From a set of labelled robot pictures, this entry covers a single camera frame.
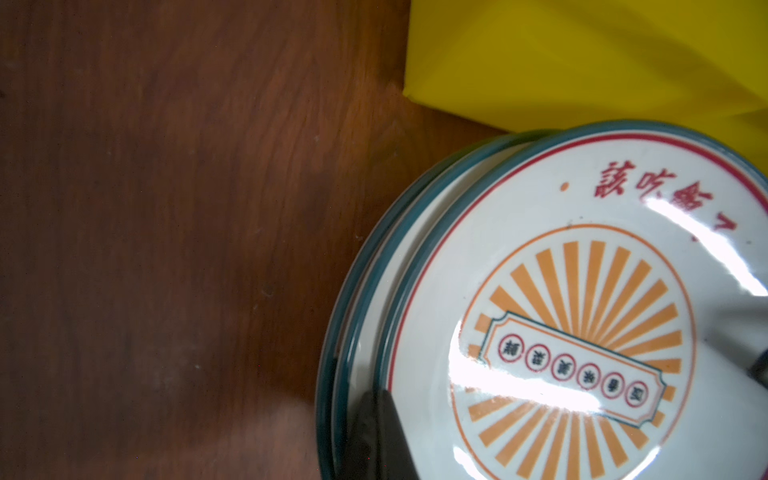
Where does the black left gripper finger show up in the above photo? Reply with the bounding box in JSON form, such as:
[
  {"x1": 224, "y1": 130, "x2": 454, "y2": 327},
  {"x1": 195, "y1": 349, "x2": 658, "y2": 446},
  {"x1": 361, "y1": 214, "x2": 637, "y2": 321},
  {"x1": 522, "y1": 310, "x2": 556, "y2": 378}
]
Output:
[{"x1": 339, "y1": 389, "x2": 419, "y2": 480}]

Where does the yellow plastic bin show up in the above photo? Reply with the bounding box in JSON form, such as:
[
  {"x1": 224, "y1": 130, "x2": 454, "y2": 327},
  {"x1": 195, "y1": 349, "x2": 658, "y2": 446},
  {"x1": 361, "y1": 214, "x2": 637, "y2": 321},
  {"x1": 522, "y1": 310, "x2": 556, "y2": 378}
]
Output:
[{"x1": 404, "y1": 1, "x2": 767, "y2": 168}]

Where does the white plate green quatrefoil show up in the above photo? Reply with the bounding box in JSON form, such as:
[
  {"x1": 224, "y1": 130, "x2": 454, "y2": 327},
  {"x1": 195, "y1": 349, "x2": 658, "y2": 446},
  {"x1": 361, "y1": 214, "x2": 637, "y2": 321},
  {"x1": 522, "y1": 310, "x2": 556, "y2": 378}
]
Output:
[{"x1": 315, "y1": 130, "x2": 549, "y2": 479}]

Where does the white plate orange sunburst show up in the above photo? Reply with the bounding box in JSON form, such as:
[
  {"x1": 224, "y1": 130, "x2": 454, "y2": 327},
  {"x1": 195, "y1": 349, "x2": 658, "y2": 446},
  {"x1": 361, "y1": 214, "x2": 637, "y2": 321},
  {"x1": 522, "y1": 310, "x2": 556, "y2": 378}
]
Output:
[{"x1": 374, "y1": 121, "x2": 767, "y2": 479}]

